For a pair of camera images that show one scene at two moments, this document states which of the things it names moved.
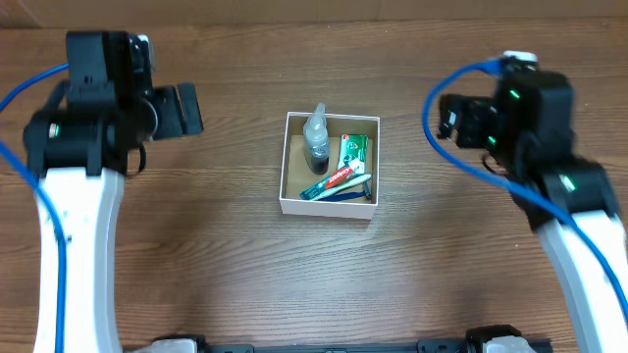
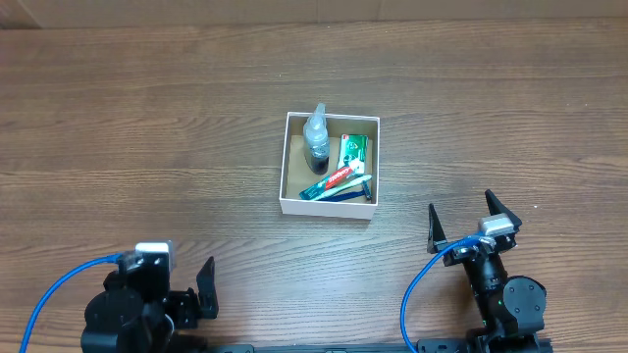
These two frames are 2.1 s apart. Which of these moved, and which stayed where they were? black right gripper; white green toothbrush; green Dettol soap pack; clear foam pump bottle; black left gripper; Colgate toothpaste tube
Moved: black right gripper; black left gripper
Stayed: Colgate toothpaste tube; white green toothbrush; green Dettol soap pack; clear foam pump bottle
